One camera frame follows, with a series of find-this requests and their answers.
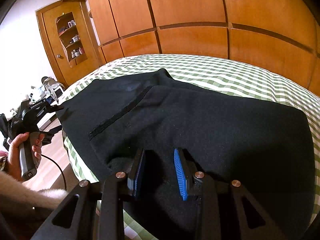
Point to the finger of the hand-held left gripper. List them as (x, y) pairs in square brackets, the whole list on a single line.
[(51, 133), (56, 108)]

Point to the small bottles on shelves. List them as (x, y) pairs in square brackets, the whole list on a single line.
[(75, 40)]

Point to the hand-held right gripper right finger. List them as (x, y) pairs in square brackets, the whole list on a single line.
[(180, 177)]

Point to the wooden wardrobe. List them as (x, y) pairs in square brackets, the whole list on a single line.
[(187, 5)]

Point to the green checked bed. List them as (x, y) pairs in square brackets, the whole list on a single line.
[(225, 80)]

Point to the black pants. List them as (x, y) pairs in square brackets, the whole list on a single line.
[(225, 130)]

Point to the wooden door with shelves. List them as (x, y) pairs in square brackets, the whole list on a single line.
[(50, 42)]

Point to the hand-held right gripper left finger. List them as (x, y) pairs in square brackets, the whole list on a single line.
[(137, 177)]

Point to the clutter pile by wall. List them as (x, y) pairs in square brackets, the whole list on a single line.
[(40, 93)]

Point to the person's left hand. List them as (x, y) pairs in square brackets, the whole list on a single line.
[(15, 155)]

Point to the person's left forearm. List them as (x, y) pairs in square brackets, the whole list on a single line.
[(30, 192)]

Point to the grey bag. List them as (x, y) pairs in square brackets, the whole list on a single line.
[(50, 82)]

